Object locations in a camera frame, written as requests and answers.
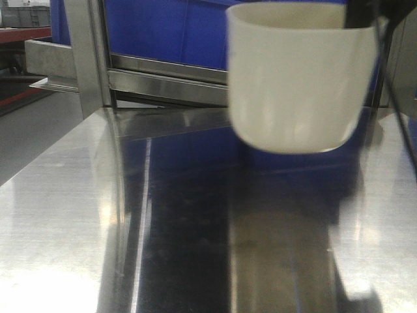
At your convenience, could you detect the stainless steel shelf rack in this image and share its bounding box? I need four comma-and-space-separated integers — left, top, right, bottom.
25, 0, 417, 118

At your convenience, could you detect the large blue bin right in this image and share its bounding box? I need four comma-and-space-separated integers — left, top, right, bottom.
48, 0, 382, 108

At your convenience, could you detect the red metal rack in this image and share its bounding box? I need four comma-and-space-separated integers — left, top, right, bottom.
1, 26, 51, 116

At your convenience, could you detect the black cable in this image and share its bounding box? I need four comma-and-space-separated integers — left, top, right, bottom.
371, 16, 417, 183

